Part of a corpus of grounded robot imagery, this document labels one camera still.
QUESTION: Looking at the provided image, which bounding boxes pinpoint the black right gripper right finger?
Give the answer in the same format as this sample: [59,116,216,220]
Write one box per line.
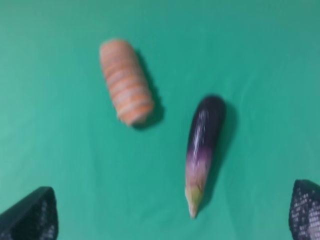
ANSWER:
[288,179,320,240]

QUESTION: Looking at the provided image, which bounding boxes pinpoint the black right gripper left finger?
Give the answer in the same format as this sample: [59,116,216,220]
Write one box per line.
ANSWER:
[0,186,59,240]

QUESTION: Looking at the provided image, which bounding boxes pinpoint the purple eggplant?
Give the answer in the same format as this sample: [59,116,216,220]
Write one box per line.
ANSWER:
[184,95,227,219]

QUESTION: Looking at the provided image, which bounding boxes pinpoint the orange striped sliced bread roll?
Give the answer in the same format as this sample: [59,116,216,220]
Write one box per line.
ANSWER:
[99,39,155,126]

